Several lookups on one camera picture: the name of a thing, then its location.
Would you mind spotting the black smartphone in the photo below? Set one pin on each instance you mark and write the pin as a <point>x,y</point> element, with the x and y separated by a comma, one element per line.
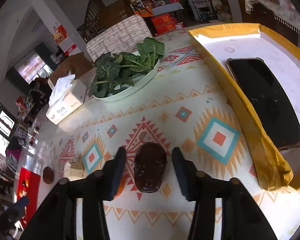
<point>268,99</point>

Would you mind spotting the white patterned chair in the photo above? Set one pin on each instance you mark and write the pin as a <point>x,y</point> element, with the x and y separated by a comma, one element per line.
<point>122,36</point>

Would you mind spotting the brown chair with cloth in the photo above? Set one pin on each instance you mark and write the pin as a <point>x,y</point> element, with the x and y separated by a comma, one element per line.
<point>76,64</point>

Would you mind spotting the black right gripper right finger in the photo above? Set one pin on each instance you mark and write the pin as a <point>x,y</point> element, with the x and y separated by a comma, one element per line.
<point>241,216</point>

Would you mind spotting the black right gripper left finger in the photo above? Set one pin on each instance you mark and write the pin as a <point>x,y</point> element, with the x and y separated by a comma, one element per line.
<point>56,216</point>

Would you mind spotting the green leafy vegetables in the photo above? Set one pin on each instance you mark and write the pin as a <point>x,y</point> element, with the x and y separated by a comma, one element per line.
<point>116,72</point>

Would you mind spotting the red shallow box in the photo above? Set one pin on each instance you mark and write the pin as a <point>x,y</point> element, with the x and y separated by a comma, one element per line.
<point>28,186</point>

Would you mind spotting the large dark red date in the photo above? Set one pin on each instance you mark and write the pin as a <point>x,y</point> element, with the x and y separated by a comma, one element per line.
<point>149,167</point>

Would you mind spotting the white plate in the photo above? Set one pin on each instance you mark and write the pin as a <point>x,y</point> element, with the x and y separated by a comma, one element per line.
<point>138,84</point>

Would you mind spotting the small dark red date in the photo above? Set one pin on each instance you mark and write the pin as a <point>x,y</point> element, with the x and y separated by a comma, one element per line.
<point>48,175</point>

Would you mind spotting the white tissue pack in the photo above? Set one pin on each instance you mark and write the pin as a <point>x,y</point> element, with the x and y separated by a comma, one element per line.
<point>68,94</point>

